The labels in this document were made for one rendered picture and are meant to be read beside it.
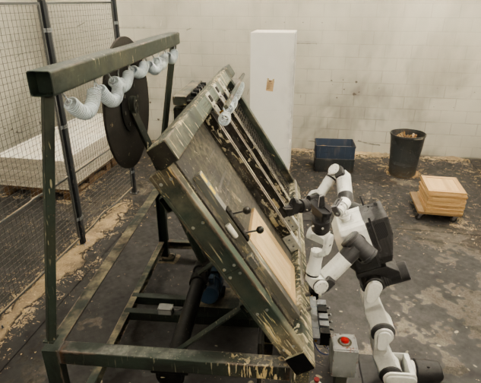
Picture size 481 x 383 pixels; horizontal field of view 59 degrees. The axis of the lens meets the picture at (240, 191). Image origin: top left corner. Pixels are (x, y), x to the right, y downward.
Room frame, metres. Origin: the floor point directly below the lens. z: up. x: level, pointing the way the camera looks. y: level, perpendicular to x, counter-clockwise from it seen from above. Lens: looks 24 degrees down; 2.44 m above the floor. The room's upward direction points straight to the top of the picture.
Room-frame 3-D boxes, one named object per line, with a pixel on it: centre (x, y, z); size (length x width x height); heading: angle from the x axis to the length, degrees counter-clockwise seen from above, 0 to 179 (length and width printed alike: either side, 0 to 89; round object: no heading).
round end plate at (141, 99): (2.65, 0.67, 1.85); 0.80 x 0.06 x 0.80; 175
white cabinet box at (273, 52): (6.32, -0.48, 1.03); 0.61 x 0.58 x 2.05; 169
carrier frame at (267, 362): (2.72, 0.24, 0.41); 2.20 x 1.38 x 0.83; 175
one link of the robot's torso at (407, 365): (2.05, -1.00, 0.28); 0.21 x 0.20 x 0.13; 85
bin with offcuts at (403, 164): (6.14, -2.49, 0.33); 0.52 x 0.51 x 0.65; 169
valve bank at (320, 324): (2.05, -0.48, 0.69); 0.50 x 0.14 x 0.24; 175
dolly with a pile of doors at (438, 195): (4.84, -2.44, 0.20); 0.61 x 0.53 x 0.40; 169
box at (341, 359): (1.60, -0.51, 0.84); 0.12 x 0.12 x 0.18; 85
